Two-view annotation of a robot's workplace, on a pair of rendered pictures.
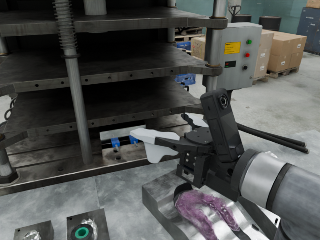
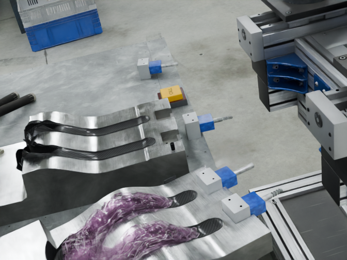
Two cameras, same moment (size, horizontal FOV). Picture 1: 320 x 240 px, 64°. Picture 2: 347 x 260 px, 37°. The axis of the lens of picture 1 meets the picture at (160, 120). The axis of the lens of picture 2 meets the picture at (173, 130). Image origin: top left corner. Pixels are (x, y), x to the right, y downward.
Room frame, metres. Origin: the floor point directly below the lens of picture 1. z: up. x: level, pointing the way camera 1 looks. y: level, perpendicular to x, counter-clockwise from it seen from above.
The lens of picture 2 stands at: (0.39, 0.50, 1.59)
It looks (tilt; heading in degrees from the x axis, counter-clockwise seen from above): 33 degrees down; 286
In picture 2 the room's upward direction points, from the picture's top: 12 degrees counter-clockwise
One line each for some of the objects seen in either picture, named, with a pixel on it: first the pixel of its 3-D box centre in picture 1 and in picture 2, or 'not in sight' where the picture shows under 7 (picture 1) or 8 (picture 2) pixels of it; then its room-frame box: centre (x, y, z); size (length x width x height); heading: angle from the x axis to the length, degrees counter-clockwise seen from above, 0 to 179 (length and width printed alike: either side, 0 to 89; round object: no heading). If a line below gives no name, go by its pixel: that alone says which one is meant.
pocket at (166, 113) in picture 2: not in sight; (165, 120); (0.72, -0.60, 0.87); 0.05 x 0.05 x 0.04; 19
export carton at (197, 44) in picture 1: (204, 47); not in sight; (6.15, -1.06, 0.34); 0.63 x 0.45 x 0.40; 24
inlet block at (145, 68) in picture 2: not in sight; (158, 66); (0.82, -1.00, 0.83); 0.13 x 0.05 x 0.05; 8
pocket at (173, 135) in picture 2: not in sight; (172, 142); (0.69, -0.50, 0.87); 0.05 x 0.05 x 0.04; 19
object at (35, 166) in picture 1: (108, 131); not in sight; (1.56, 0.36, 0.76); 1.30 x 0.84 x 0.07; 109
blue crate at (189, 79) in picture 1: (178, 75); not in sight; (4.74, -0.36, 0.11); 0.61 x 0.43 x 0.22; 30
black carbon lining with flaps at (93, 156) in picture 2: not in sight; (82, 136); (0.90, -0.48, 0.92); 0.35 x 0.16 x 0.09; 19
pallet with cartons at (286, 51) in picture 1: (266, 51); not in sight; (5.61, -2.33, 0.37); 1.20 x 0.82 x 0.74; 32
